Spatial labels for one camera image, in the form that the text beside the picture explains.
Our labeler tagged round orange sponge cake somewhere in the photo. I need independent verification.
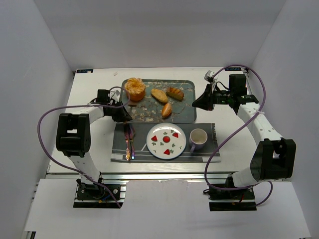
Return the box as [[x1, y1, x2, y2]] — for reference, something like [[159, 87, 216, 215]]
[[124, 78, 146, 102]]

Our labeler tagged blue label corner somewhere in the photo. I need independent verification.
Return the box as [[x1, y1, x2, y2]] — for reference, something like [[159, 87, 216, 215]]
[[224, 67, 242, 72], [76, 69, 93, 74]]

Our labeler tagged purple ceramic mug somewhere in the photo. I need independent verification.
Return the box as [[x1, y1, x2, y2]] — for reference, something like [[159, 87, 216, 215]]
[[189, 128, 208, 153]]

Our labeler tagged oval flat bread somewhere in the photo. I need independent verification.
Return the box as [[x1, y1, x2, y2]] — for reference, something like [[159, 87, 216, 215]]
[[151, 88, 168, 104]]

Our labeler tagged grey cloth placemat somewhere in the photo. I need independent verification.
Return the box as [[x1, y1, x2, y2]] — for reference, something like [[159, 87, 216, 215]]
[[110, 122, 221, 163]]

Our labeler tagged blue label left corner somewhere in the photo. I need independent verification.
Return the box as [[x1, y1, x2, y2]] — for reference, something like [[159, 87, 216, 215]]
[[76, 69, 93, 74]]

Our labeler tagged sliced baguette piece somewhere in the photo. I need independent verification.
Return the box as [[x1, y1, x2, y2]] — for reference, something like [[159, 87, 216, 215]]
[[166, 87, 184, 101]]

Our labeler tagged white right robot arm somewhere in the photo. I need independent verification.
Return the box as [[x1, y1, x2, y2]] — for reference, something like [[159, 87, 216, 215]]
[[192, 71, 297, 191]]

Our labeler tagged blossom pattern grey tray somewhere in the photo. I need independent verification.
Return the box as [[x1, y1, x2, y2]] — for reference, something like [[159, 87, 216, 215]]
[[125, 79, 196, 123]]

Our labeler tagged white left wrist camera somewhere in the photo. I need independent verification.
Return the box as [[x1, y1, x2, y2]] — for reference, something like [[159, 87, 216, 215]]
[[110, 90, 121, 102]]

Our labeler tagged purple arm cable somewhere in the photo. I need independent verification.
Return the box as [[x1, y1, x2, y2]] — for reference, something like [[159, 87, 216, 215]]
[[37, 86, 132, 208], [204, 65, 273, 207]]

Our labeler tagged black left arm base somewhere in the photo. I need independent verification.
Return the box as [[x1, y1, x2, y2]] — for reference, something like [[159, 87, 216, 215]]
[[73, 177, 126, 209]]

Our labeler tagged iridescent fork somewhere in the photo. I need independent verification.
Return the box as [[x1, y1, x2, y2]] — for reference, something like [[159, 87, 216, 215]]
[[129, 124, 135, 160]]

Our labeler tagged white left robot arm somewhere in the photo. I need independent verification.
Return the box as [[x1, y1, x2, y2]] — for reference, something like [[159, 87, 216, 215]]
[[56, 87, 132, 184]]

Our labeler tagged watermelon pattern white plate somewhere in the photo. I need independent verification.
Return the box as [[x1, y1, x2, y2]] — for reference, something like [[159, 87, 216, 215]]
[[146, 123, 187, 160]]

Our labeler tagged blue label right corner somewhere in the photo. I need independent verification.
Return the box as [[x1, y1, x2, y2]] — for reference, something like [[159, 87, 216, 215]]
[[224, 67, 242, 72]]

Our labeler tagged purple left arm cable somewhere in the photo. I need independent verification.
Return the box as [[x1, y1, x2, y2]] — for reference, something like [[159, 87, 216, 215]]
[[37, 86, 132, 208]]

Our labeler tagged iridescent knife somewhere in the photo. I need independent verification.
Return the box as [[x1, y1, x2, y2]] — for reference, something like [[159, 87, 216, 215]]
[[124, 123, 131, 161]]

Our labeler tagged sesame bun bread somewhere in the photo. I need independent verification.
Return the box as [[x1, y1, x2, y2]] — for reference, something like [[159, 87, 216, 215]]
[[161, 103, 172, 119]]

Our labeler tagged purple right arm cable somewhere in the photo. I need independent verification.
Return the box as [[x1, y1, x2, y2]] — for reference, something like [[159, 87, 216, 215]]
[[204, 65, 273, 207]]

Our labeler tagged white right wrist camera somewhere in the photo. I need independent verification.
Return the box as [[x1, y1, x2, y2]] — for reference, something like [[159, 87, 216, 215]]
[[204, 70, 218, 92]]

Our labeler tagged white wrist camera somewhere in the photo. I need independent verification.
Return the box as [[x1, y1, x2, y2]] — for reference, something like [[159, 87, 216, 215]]
[[204, 70, 218, 92], [110, 90, 121, 102]]

